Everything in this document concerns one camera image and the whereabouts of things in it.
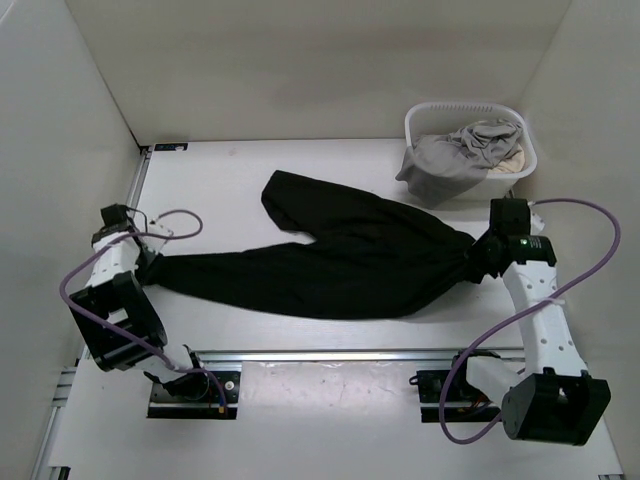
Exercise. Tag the beige garment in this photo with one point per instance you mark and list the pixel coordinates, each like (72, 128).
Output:
(513, 163)

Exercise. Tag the grey garment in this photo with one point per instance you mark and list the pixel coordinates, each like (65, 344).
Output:
(439, 168)

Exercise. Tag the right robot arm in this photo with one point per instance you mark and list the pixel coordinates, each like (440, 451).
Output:
(555, 399)

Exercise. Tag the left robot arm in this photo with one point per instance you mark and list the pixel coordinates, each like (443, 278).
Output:
(112, 307)

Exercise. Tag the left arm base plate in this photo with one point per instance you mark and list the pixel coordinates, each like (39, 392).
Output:
(196, 399)

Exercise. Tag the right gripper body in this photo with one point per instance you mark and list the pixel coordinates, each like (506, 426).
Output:
(477, 254)

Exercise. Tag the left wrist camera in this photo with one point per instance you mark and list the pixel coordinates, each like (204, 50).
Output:
(156, 235)

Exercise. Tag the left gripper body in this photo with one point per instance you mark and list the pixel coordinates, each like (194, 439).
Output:
(144, 264)

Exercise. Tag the black label sticker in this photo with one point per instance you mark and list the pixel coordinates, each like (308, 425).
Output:
(171, 147)

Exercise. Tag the black trousers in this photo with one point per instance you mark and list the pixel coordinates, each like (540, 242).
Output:
(370, 258)

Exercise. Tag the white laundry basket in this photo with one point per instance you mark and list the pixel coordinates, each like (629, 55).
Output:
(440, 118)

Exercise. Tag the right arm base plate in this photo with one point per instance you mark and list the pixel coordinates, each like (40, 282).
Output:
(464, 404)

